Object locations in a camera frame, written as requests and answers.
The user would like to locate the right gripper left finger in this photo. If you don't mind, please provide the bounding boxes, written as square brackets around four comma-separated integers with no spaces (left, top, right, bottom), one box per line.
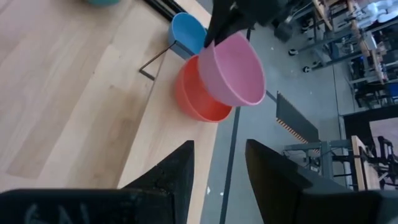
[123,140,195,224]

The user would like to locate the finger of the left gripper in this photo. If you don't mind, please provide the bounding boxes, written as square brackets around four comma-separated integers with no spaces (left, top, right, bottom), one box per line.
[203,0,233,48]
[215,6,256,45]

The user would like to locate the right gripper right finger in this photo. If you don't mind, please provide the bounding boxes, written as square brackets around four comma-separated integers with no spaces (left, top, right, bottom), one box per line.
[245,139,382,224]

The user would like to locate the blue bowl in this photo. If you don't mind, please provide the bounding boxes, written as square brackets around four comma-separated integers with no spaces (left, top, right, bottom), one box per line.
[168,12,208,60]

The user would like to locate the pink bowl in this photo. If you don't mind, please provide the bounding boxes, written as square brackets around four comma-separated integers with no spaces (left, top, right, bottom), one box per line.
[198,30,267,108]

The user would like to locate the coral bowl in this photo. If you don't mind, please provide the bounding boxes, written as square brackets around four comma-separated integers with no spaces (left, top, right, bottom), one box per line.
[174,55,233,123]

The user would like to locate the teal bowl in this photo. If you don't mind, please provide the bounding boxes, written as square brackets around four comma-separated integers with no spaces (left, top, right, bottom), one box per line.
[85,0,121,7]

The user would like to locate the wheeled workbench with wooden top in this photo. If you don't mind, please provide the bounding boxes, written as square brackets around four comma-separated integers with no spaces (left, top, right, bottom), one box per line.
[334,0,386,86]
[287,0,335,74]

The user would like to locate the black panel with orange edge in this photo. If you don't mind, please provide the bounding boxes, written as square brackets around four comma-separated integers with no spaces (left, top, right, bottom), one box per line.
[275,91,320,144]

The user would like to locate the wooden table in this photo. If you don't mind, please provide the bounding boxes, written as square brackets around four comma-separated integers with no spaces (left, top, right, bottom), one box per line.
[351,135,369,191]

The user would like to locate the black partition panel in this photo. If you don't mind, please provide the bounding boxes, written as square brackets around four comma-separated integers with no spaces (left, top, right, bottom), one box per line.
[341,105,398,147]

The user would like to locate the black robot arms on table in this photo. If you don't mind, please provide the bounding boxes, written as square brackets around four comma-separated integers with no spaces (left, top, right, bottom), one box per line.
[369,136,398,189]

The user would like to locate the pink quilted curtain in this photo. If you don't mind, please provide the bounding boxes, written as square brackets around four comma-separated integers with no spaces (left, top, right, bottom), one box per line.
[369,117,398,147]

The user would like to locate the black metal table frame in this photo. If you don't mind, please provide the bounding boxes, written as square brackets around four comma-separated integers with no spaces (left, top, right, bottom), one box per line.
[142,0,187,22]

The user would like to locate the grey metal table frame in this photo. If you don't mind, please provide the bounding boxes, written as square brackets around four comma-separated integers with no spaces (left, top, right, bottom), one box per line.
[282,139,354,187]

